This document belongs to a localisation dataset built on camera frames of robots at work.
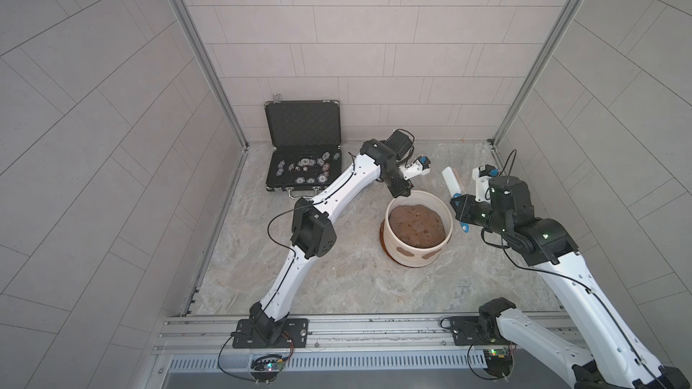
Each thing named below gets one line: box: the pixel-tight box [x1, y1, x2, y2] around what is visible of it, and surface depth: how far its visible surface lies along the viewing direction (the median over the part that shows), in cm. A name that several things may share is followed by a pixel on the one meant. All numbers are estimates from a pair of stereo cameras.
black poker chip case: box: [264, 99, 343, 200], surface depth 107 cm
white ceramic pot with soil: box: [383, 189, 455, 268], surface depth 82 cm
